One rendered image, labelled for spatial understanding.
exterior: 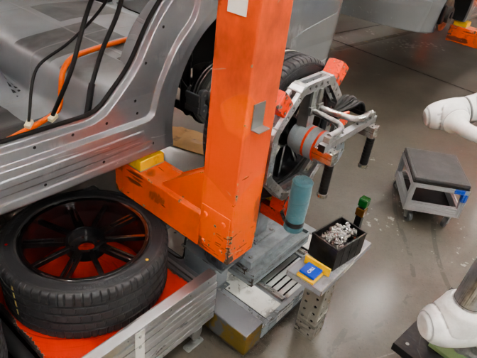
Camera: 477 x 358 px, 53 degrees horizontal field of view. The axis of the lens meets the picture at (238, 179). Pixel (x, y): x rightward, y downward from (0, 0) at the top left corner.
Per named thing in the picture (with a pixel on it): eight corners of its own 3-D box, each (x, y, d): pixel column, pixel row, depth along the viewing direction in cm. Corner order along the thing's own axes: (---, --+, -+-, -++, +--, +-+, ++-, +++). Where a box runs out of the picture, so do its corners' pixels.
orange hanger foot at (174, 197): (143, 175, 227) (143, 109, 208) (225, 228, 201) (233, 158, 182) (115, 189, 216) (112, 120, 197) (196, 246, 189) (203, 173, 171)
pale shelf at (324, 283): (338, 229, 225) (339, 224, 223) (370, 248, 216) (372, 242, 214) (285, 275, 196) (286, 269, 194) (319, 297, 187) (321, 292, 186)
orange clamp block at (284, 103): (278, 96, 185) (270, 85, 177) (294, 104, 181) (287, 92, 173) (268, 111, 184) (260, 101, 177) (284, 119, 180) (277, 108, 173)
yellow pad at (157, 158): (144, 149, 216) (144, 140, 213) (165, 162, 209) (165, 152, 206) (119, 159, 207) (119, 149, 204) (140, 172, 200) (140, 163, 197)
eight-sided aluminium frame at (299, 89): (316, 166, 241) (341, 62, 211) (327, 171, 237) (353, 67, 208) (248, 209, 204) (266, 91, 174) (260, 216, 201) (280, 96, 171)
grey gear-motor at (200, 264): (187, 238, 259) (189, 185, 240) (245, 279, 238) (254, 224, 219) (161, 253, 247) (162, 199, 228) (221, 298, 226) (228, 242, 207)
